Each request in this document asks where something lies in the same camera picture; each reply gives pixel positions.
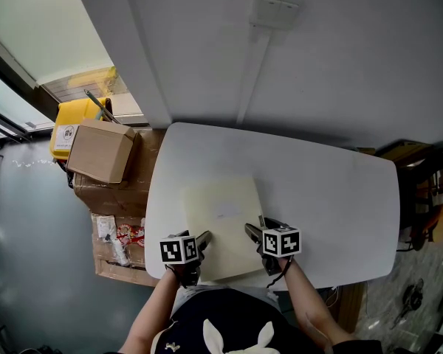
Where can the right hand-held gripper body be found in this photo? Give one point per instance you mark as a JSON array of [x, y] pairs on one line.
[[280, 242]]

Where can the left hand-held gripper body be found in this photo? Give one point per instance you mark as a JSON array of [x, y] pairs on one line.
[[179, 251]]

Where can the cream envelope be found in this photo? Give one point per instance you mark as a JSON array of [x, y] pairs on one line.
[[225, 205]]

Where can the person's left forearm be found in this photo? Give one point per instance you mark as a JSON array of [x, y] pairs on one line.
[[151, 308]]

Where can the person's right forearm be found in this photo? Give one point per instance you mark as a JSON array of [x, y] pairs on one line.
[[310, 301]]

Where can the white table top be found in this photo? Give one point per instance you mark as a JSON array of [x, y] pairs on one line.
[[317, 197]]

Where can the person's grey shorts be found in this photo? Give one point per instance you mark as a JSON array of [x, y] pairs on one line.
[[192, 293]]

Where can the red white snack packet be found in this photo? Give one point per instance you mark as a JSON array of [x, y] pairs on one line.
[[131, 232]]

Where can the taped cardboard box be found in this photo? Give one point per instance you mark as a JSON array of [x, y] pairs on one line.
[[107, 256]]

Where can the clear plastic bag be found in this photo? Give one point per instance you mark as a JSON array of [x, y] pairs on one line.
[[109, 231]]

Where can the person's dark shirt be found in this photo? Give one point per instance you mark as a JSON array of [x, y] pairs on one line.
[[236, 312]]

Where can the large brown cardboard box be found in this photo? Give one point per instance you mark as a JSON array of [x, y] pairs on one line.
[[110, 199]]

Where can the brown wooden bench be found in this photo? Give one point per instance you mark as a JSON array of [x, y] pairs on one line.
[[349, 308]]

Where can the small brown cardboard box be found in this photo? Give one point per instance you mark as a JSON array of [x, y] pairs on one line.
[[97, 149]]

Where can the black trash bag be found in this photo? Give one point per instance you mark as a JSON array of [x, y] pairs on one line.
[[67, 175]]

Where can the brown wooden board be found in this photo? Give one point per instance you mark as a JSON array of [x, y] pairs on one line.
[[402, 153]]

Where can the orange cloth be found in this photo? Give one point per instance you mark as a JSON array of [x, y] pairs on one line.
[[437, 227]]

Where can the yellow bin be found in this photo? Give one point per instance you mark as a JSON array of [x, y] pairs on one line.
[[68, 116]]

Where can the white roller blind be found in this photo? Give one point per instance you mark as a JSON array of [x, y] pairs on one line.
[[33, 24]]

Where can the white wall switch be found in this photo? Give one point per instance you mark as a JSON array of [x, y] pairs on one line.
[[277, 7]]

